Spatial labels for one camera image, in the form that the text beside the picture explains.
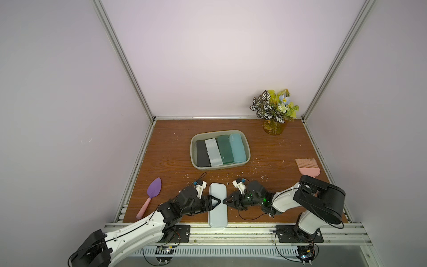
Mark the aluminium front rail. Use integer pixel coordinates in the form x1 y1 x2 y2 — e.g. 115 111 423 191
180 222 372 245

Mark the teal blue pencil case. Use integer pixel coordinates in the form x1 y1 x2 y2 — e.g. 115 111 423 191
229 133 247 164

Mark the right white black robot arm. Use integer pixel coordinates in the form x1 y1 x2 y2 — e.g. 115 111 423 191
222 175 346 240

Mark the left electronics board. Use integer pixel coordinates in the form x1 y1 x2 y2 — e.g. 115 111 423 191
155 246 175 266

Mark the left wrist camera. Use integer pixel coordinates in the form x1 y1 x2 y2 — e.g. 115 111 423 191
193 179 207 199

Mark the electronics board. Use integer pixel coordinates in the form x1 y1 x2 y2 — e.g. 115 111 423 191
155 246 175 266
296 245 316 265

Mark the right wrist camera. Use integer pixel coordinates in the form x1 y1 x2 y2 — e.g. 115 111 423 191
232 178 246 195

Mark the grey-green plastic storage box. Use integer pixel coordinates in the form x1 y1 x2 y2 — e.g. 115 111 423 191
190 130 251 171

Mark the pink comb brush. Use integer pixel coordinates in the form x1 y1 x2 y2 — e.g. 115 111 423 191
295 159 321 178

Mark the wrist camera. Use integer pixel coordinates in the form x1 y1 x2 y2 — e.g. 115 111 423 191
193 179 207 199
232 178 246 195

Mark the dark green pencil case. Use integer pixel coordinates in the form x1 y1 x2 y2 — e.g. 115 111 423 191
216 135 234 165

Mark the dark grey pencil case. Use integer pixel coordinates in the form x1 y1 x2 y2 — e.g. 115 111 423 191
196 140 211 168

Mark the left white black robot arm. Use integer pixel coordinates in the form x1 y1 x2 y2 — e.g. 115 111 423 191
67 185 222 267

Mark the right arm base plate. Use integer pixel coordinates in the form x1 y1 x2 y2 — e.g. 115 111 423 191
276 225 324 243

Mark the purple pink spatula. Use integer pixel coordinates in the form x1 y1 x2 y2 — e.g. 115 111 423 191
136 177 162 220

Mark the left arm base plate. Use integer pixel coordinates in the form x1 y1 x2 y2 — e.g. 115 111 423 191
159 224 191 243

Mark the translucent white pencil case front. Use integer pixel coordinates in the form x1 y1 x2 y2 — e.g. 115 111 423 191
205 138 223 167

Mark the flower plant in glass vase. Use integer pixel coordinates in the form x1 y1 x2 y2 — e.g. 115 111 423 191
250 89 299 136

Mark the right electronics board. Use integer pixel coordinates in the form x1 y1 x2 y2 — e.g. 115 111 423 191
296 245 316 265

